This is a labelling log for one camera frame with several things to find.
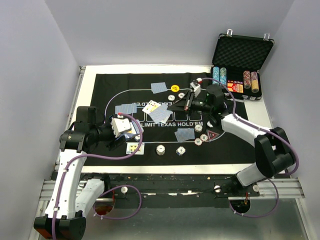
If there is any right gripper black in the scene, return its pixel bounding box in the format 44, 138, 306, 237
167, 90, 213, 117

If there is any black aluminium chip case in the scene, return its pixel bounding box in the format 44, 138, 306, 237
210, 29, 275, 101

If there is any blue yellow card box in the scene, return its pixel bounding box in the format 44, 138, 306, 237
124, 132, 140, 141

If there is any light blue chip row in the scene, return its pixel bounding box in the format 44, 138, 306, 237
212, 66, 220, 86

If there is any red card deck in case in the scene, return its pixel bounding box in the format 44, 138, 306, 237
226, 79, 244, 94

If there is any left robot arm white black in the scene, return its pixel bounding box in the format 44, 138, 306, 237
33, 106, 136, 240

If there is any blue backed card deck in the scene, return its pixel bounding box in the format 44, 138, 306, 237
131, 120, 144, 135

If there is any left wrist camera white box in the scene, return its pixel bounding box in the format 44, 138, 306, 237
111, 118, 132, 138

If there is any white table board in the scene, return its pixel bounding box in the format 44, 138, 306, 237
66, 64, 273, 175

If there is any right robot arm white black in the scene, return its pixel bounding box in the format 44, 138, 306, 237
168, 84, 298, 196

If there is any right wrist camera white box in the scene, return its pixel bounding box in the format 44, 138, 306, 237
189, 80, 201, 98

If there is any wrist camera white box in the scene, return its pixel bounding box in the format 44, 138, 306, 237
189, 80, 201, 98
111, 118, 132, 138

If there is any aluminium mounting rail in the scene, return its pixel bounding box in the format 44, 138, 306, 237
39, 178, 305, 201

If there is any grey white chip stack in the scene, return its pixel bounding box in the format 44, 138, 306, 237
156, 144, 166, 156

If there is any grey white chip top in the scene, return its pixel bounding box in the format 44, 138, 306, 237
167, 95, 175, 101

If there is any red white chip top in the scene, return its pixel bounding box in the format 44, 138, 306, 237
178, 92, 185, 99

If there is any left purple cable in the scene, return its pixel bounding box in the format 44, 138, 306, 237
51, 113, 145, 240

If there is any yellow dealer button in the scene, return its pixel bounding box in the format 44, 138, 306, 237
170, 84, 180, 93

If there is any red triangle mat logo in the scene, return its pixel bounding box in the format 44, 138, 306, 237
206, 129, 220, 142

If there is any face up community card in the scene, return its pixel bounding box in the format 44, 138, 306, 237
142, 100, 154, 114
147, 102, 161, 114

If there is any purple yellow chip row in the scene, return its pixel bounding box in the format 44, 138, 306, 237
250, 71, 259, 93

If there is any black poker felt mat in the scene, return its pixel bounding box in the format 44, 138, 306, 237
85, 72, 256, 166

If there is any purple cable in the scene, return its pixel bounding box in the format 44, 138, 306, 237
51, 113, 145, 240
197, 77, 300, 218

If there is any teal chip row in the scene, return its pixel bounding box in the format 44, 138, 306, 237
219, 67, 227, 87

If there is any red chip row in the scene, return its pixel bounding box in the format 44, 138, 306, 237
243, 70, 251, 89

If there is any grey white chip bottom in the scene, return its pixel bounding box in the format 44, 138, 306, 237
134, 135, 141, 141

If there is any blue white chip stack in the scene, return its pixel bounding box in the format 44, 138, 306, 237
176, 146, 186, 156

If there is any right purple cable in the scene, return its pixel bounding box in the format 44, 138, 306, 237
197, 77, 300, 218

